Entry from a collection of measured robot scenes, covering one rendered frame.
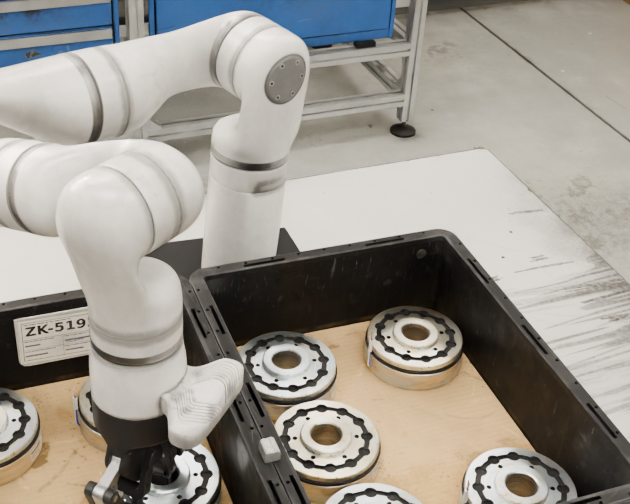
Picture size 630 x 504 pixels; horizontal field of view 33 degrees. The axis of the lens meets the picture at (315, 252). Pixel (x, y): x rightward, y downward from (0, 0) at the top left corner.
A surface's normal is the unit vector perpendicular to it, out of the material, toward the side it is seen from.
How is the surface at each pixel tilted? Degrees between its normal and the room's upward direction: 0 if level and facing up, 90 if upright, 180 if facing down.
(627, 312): 0
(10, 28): 90
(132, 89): 65
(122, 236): 75
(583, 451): 90
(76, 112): 80
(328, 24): 90
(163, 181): 43
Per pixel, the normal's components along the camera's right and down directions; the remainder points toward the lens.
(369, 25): 0.38, 0.55
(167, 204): 0.77, 0.05
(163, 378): 0.67, 0.33
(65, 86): 0.56, -0.29
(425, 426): 0.06, -0.81
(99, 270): -0.40, 0.73
